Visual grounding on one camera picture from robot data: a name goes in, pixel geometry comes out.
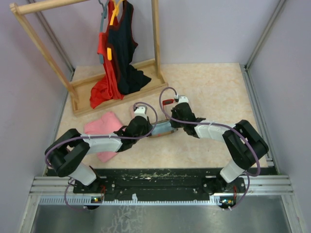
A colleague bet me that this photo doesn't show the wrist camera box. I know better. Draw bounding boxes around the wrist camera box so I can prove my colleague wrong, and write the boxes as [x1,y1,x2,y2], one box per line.
[174,95,189,104]
[132,105,147,120]

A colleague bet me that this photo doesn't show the white cable duct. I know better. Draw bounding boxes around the white cable duct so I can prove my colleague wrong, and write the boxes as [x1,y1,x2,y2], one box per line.
[38,194,241,206]

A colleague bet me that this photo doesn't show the pink shirt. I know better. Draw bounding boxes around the pink shirt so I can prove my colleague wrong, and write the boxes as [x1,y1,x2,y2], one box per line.
[84,112,123,163]

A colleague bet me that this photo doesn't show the grey-blue hanger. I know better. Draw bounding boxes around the grey-blue hanger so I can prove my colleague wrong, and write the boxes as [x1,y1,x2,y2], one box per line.
[98,0,109,65]

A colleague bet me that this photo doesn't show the red sunglasses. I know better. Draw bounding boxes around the red sunglasses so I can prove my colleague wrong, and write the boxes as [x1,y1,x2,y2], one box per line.
[162,99,175,107]

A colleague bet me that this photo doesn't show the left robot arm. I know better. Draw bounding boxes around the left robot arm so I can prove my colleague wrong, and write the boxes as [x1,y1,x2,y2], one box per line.
[45,116,154,193]

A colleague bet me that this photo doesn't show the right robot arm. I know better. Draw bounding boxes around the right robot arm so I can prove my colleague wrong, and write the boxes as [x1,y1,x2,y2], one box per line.
[171,102,269,192]

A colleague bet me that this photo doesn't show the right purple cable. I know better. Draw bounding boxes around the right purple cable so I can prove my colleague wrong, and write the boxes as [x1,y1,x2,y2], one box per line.
[158,86,260,177]

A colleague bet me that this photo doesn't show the red tank top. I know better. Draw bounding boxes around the red tank top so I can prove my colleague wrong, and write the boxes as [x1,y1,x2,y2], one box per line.
[89,0,124,109]

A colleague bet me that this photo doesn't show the brown glasses case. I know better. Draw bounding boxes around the brown glasses case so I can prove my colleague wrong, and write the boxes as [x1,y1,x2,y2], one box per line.
[149,119,178,138]

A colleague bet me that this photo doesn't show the black tank top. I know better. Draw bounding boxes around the black tank top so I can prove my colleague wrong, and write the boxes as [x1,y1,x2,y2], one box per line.
[107,0,151,95]

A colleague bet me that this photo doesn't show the small blue cloth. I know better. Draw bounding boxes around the small blue cloth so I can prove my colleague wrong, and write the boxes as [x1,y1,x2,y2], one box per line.
[152,121,172,136]

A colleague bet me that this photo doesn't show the wooden clothes rack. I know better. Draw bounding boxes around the wooden clothes rack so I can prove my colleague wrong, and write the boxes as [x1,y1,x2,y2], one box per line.
[10,0,168,117]

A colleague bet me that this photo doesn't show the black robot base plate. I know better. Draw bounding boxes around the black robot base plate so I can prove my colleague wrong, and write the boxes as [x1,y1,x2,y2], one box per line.
[45,167,246,202]

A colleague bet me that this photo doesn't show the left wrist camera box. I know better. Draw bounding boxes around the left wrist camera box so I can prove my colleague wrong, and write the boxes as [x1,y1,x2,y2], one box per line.
[132,105,147,120]

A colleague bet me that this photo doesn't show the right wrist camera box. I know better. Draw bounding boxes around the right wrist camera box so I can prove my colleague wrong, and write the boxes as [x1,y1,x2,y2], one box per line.
[174,95,189,104]

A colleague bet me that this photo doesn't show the yellow hanger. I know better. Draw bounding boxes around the yellow hanger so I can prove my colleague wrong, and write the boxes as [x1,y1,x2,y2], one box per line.
[106,0,123,61]

